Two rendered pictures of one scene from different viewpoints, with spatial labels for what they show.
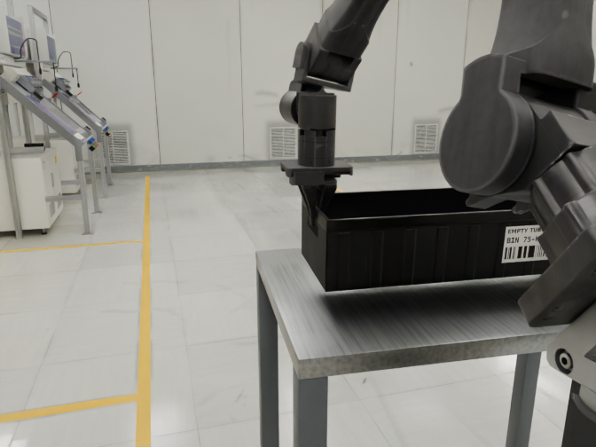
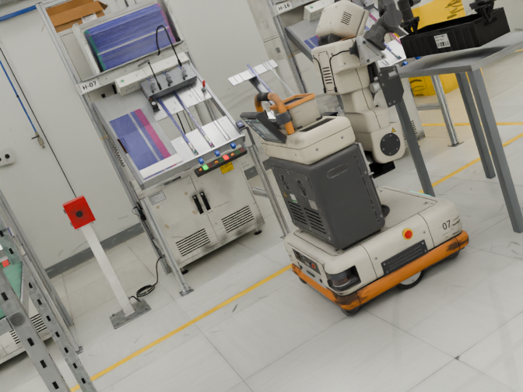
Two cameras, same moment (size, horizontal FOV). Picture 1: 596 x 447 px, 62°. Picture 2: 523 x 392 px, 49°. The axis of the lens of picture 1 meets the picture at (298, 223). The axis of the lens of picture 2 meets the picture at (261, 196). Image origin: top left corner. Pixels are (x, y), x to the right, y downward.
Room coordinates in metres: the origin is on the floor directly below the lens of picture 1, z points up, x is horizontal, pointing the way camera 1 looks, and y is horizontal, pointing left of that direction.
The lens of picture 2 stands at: (-0.37, -2.98, 1.24)
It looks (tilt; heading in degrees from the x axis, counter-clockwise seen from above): 15 degrees down; 88
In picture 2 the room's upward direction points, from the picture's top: 23 degrees counter-clockwise
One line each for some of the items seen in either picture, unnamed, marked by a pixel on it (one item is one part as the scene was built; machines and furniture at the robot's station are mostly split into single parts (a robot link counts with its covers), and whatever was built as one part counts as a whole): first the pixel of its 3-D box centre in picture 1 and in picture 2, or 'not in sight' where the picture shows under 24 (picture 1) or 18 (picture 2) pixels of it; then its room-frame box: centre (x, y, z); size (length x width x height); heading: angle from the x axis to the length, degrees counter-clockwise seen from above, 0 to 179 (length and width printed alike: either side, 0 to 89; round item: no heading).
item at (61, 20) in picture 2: not in sight; (89, 7); (-0.83, 1.14, 1.82); 0.68 x 0.30 x 0.20; 16
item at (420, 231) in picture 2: not in sight; (369, 240); (0.10, -0.45, 0.16); 0.67 x 0.64 x 0.25; 12
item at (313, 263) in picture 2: not in sight; (307, 260); (-0.22, -0.54, 0.23); 0.41 x 0.02 x 0.08; 102
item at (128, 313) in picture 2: not in sight; (102, 258); (-1.29, 0.34, 0.39); 0.24 x 0.24 x 0.78; 16
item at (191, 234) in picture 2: not in sight; (193, 207); (-0.73, 0.98, 0.31); 0.70 x 0.65 x 0.62; 16
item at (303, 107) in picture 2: not in sight; (295, 111); (-0.02, -0.48, 0.87); 0.23 x 0.15 x 0.11; 102
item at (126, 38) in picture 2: not in sight; (131, 37); (-0.64, 0.88, 1.52); 0.51 x 0.13 x 0.27; 16
